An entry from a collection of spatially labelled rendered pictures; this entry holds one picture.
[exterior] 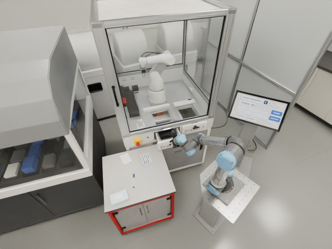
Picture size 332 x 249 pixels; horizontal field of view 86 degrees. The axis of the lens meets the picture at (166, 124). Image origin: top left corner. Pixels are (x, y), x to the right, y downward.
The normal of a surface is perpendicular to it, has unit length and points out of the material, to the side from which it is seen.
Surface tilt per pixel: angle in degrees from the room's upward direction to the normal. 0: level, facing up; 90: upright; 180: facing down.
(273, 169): 0
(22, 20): 90
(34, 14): 90
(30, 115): 69
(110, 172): 0
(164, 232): 0
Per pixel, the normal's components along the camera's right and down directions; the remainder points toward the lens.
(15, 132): 0.29, 0.65
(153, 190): -0.02, -0.73
